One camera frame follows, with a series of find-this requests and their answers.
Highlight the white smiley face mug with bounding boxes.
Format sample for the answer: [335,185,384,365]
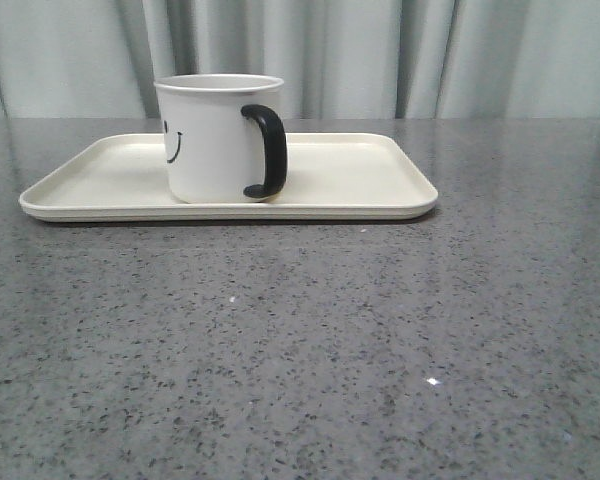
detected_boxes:
[154,74,288,203]

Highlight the cream rectangular plastic tray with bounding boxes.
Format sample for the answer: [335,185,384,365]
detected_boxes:
[19,133,438,222]

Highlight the pale green curtain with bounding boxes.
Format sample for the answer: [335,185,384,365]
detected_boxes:
[0,1,600,119]

